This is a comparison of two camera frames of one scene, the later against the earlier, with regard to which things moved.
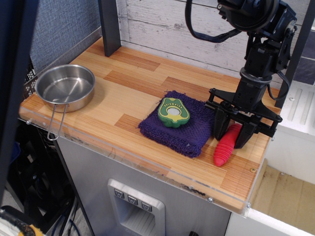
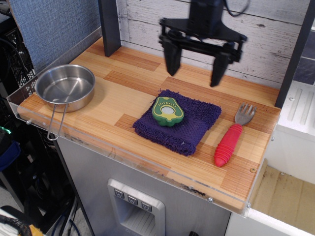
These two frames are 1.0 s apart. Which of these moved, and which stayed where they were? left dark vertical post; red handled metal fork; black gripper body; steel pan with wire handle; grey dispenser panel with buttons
Moved: black gripper body
Stayed: left dark vertical post; steel pan with wire handle; grey dispenser panel with buttons; red handled metal fork
